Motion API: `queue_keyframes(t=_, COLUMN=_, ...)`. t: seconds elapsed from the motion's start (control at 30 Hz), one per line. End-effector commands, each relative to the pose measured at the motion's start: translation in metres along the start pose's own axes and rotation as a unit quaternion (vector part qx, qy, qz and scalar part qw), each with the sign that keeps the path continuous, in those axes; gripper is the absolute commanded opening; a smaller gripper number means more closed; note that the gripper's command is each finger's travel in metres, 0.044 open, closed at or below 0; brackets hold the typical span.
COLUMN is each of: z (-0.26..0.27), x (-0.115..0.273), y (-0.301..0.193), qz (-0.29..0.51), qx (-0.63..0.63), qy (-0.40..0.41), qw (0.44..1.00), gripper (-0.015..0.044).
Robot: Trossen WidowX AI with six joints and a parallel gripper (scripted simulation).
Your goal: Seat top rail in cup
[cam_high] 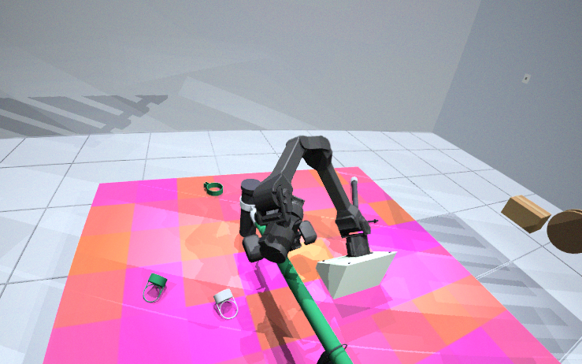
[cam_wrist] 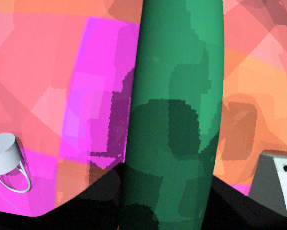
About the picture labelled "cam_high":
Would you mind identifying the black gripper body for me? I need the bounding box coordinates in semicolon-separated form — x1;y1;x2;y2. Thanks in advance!
242;221;317;263

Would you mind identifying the green ring clamp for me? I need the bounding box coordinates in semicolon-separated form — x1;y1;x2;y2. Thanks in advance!
203;182;223;196

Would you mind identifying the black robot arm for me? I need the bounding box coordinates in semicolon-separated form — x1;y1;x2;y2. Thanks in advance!
253;135;373;263

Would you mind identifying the black cylinder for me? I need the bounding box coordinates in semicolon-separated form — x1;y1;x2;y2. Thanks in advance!
239;178;261;237

